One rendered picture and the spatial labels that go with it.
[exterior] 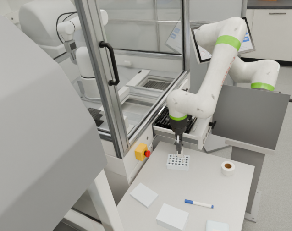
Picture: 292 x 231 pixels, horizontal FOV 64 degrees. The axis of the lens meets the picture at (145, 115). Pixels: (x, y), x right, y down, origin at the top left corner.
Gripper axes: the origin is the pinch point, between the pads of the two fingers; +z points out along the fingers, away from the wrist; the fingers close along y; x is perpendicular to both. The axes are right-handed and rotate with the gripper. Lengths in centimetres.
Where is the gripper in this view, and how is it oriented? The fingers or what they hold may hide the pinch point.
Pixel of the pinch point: (179, 151)
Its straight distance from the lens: 137.8
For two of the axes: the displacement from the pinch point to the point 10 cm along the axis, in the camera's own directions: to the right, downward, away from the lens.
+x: 9.7, 0.4, -2.5
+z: 1.1, 8.0, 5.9
